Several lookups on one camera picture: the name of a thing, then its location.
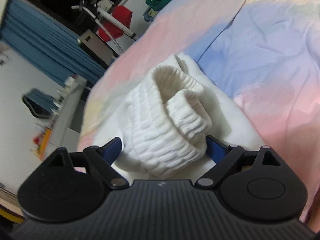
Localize white zip-up jacket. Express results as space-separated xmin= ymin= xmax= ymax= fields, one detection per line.
xmin=93 ymin=53 xmax=264 ymax=181

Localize white clothes rack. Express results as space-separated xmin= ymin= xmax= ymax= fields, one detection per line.
xmin=71 ymin=1 xmax=139 ymax=54

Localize grey desk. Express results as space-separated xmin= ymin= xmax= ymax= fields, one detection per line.
xmin=33 ymin=75 xmax=87 ymax=161

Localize blue office chair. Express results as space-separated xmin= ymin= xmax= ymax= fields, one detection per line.
xmin=22 ymin=88 xmax=57 ymax=119

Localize blue curtain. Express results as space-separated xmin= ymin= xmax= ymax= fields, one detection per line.
xmin=1 ymin=0 xmax=105 ymax=85

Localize pastel tie-dye bed sheet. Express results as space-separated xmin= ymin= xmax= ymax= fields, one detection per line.
xmin=78 ymin=0 xmax=319 ymax=231

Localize red garment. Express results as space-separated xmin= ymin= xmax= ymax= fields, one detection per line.
xmin=98 ymin=5 xmax=136 ymax=39

